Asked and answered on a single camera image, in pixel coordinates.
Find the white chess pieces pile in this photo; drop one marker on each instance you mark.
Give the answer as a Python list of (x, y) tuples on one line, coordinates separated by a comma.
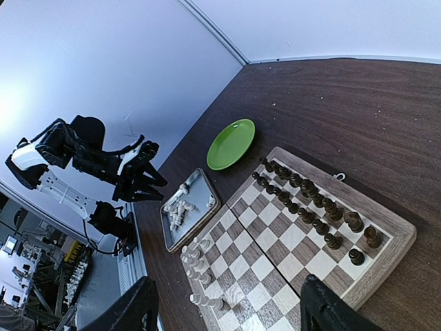
[(178, 209)]

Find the black chess pieces row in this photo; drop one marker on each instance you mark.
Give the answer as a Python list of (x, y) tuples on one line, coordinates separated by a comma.
[(302, 236)]

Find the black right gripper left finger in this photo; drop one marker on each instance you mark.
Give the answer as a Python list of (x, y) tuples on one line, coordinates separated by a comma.
[(127, 307)]

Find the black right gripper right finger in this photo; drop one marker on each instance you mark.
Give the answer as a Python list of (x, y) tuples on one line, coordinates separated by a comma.
[(322, 309)]

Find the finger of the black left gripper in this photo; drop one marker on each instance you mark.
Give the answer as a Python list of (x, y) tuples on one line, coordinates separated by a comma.
[(151, 176), (151, 194)]

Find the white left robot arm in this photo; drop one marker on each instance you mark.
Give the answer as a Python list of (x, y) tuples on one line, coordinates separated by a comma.
[(36, 164)]

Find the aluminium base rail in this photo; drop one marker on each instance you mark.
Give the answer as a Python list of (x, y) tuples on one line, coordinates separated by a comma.
[(131, 264)]

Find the metal tray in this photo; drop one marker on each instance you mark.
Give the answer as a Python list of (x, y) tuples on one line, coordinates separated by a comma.
[(199, 190)]

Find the white chess knight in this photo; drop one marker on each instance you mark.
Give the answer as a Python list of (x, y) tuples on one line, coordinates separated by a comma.
[(197, 264)]

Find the white chess bishop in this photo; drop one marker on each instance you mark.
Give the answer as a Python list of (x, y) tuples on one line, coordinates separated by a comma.
[(197, 276)]

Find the aluminium frame post left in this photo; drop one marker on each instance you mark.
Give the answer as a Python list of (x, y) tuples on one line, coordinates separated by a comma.
[(214, 30)]

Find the white chess king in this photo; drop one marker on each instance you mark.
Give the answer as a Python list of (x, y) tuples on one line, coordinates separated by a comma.
[(202, 300)]

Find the wooden chess board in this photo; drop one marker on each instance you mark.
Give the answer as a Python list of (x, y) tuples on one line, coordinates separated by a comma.
[(256, 252)]

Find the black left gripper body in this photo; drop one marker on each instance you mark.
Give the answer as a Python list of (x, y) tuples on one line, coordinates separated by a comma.
[(120, 168)]

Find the white chess rook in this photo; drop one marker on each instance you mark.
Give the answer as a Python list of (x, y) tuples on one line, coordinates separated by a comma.
[(190, 253)]

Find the green plate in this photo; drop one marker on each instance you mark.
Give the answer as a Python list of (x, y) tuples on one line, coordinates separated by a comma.
[(230, 144)]

